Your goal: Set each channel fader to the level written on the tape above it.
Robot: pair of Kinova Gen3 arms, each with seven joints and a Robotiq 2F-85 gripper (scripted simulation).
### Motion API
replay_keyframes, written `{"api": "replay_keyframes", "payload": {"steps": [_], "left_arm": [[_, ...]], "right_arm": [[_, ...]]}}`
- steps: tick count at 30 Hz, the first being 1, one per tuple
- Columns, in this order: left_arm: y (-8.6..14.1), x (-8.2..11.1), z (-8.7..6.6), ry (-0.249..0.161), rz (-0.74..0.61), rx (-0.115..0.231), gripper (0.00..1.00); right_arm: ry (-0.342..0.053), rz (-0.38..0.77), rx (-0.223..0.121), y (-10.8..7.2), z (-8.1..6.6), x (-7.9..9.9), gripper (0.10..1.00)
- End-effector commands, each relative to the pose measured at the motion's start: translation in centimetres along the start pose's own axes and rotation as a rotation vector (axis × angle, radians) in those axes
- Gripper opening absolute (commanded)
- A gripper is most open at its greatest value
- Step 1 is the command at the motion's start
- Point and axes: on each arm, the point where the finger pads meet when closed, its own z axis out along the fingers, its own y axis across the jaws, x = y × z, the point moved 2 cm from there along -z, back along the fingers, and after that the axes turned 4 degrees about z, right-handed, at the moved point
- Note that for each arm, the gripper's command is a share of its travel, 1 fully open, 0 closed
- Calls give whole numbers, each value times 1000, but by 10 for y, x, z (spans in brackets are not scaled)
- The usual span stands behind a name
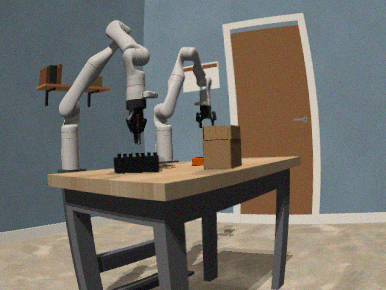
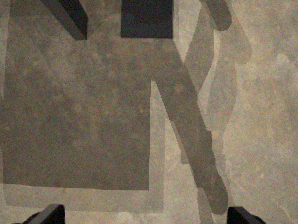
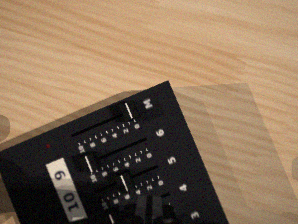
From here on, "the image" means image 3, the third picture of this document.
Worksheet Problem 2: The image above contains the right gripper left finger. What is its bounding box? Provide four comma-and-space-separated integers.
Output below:
65, 196, 150, 224

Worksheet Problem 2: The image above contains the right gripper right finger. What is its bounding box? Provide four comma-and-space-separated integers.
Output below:
148, 196, 219, 224

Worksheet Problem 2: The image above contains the black lighting desk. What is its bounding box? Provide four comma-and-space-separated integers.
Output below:
0, 80, 229, 224

